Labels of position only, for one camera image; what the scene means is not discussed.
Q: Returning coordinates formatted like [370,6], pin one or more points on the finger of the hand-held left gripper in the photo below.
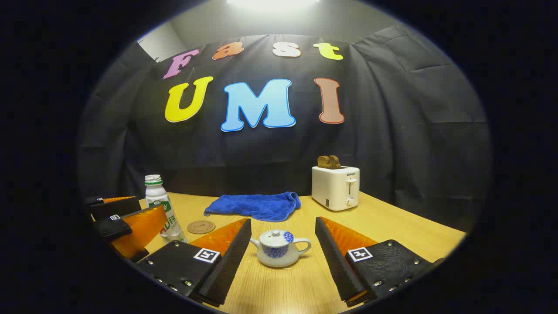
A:
[111,226]
[113,208]

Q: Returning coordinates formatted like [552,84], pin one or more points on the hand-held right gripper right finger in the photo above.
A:
[335,266]

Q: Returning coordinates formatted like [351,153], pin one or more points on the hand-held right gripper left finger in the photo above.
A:
[231,266]

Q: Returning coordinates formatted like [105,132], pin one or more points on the white plastic water bottle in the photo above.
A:
[154,194]

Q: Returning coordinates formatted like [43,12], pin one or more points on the white blue-print teacup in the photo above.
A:
[277,255]

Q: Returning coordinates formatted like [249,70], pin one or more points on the round brown coaster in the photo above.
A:
[201,226]

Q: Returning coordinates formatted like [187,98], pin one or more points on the blue towel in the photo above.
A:
[257,205]

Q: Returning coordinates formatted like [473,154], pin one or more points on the white toaster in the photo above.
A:
[333,187]

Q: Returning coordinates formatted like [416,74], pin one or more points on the brown bread slice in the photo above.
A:
[335,162]
[323,162]

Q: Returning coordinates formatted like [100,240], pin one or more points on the black backdrop cloth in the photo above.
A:
[392,131]

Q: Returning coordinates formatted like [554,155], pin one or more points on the ceiling light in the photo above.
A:
[272,2]

